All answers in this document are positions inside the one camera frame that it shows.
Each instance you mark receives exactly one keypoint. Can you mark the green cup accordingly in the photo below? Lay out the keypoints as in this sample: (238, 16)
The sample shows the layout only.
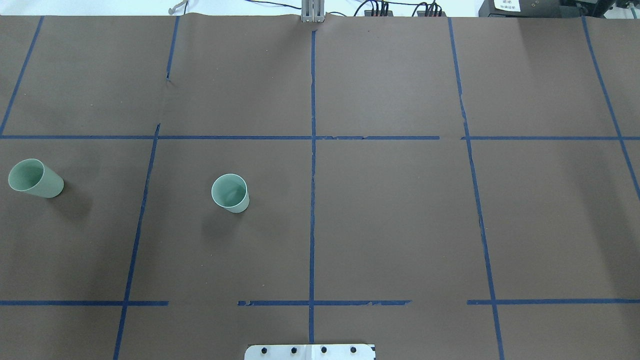
(231, 192)
(31, 176)

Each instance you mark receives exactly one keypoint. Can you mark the black box with label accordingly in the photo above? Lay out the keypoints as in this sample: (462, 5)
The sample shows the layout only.
(547, 9)

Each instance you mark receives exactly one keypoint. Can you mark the aluminium frame post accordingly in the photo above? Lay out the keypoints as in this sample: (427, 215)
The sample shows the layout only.
(313, 11)

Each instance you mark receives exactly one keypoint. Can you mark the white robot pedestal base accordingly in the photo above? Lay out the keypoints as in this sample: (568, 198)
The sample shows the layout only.
(357, 351)

